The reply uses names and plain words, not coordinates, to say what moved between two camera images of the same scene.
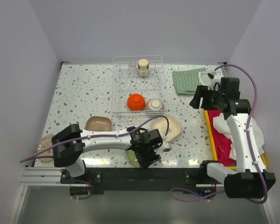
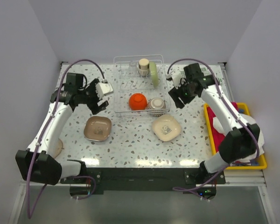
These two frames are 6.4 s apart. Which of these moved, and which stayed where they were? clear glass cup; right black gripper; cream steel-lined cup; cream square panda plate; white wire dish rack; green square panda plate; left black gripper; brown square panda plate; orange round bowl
Moved: green square panda plate; right black gripper; left black gripper
Stayed: white wire dish rack; clear glass cup; orange round bowl; brown square panda plate; cream square panda plate; cream steel-lined cup
